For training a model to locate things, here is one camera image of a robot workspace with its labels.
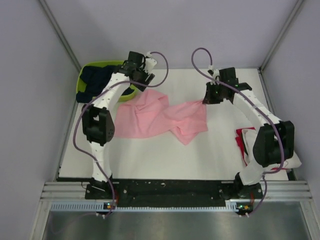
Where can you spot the folded red t shirt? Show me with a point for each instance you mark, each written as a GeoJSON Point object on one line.
{"type": "Point", "coordinates": [245, 139]}

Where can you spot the pink t shirt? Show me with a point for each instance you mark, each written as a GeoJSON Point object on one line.
{"type": "Point", "coordinates": [150, 114]}

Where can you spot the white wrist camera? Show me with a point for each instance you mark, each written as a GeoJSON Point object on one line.
{"type": "Point", "coordinates": [150, 63]}
{"type": "Point", "coordinates": [214, 74]}

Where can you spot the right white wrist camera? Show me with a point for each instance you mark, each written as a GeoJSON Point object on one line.
{"type": "Point", "coordinates": [214, 74]}

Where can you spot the grey slotted cable duct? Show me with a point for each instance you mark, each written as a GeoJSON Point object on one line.
{"type": "Point", "coordinates": [104, 207]}

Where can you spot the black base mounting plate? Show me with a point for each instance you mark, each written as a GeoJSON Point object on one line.
{"type": "Point", "coordinates": [170, 193]}

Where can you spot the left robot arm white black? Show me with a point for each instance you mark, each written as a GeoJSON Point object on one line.
{"type": "Point", "coordinates": [97, 122]}

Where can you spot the folded white printed t shirt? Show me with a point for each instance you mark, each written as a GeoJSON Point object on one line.
{"type": "Point", "coordinates": [292, 163]}

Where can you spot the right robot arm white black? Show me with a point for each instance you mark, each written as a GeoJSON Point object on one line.
{"type": "Point", "coordinates": [273, 138]}

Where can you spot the navy blue t shirt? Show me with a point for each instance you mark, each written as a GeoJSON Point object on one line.
{"type": "Point", "coordinates": [92, 80]}

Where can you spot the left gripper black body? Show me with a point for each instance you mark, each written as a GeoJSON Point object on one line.
{"type": "Point", "coordinates": [144, 77]}

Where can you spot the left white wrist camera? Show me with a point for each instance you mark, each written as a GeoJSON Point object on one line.
{"type": "Point", "coordinates": [150, 63]}

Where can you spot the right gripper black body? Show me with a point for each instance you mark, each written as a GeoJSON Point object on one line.
{"type": "Point", "coordinates": [215, 93]}

